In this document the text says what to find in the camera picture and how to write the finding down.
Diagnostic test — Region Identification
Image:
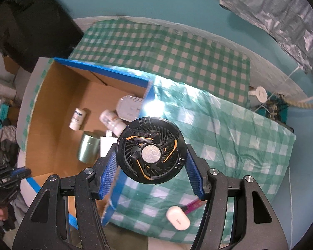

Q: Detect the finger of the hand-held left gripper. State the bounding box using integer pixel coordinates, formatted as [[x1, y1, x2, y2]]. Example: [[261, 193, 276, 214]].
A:
[[0, 165, 32, 188]]

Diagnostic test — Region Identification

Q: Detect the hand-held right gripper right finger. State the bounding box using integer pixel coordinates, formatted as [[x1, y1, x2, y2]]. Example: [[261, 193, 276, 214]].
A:
[[184, 143, 289, 250]]

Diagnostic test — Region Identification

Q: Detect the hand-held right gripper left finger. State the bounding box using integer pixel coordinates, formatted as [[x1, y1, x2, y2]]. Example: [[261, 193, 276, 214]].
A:
[[13, 144, 119, 250]]

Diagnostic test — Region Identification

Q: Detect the white square charger adapter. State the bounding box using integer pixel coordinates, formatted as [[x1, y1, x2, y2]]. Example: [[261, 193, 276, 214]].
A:
[[99, 135, 119, 158]]

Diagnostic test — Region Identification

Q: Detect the green metal tin can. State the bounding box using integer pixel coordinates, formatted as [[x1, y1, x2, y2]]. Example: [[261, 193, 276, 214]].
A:
[[77, 131, 101, 164]]

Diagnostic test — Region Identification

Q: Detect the black round fan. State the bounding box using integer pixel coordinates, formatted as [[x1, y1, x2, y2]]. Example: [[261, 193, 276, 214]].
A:
[[117, 117, 186, 184]]

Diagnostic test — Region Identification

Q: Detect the white pill bottle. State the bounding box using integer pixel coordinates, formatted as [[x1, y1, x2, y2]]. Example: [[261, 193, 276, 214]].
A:
[[99, 109, 127, 137]]

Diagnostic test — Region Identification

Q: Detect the clear octagonal container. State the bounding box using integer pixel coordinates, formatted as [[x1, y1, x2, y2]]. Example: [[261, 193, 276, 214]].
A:
[[116, 95, 146, 121]]

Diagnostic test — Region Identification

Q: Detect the blue cardboard box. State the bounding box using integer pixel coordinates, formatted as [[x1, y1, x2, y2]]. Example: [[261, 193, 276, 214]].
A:
[[25, 57, 155, 226]]

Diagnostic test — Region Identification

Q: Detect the pink yellow lighter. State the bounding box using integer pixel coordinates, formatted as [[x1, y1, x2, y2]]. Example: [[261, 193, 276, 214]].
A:
[[182, 198, 202, 213]]

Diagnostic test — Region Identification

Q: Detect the white earbuds case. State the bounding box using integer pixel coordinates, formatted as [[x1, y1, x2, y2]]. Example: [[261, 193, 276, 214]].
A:
[[165, 206, 191, 231]]

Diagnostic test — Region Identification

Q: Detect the light green checkered sheet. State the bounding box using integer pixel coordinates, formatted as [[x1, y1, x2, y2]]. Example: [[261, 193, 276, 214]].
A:
[[102, 78, 296, 244]]

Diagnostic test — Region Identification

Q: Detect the small blue label bottle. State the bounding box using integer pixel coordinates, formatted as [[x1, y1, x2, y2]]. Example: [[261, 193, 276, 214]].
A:
[[69, 108, 86, 131]]

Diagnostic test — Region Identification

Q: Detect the white round device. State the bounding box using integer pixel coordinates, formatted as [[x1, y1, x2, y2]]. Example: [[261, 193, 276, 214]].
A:
[[248, 86, 269, 108]]

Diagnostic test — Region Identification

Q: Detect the dark green checkered cloth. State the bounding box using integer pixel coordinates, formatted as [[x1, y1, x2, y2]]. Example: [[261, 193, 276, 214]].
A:
[[68, 21, 251, 110]]

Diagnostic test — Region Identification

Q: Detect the black bag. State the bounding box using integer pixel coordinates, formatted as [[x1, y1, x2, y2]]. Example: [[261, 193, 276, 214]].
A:
[[0, 0, 85, 73]]

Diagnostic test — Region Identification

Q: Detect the silver foil curtain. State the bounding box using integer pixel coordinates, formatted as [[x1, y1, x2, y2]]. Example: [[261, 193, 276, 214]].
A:
[[219, 0, 313, 94]]

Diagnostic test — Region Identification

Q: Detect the white power cable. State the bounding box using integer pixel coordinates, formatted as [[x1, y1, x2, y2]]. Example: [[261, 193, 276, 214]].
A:
[[288, 161, 296, 240]]

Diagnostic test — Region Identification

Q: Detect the beige rope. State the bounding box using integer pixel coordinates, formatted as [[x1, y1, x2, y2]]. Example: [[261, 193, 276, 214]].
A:
[[284, 94, 313, 110]]

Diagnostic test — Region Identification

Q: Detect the thin white cable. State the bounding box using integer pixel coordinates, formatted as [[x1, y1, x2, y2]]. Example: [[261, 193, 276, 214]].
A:
[[250, 66, 300, 110]]

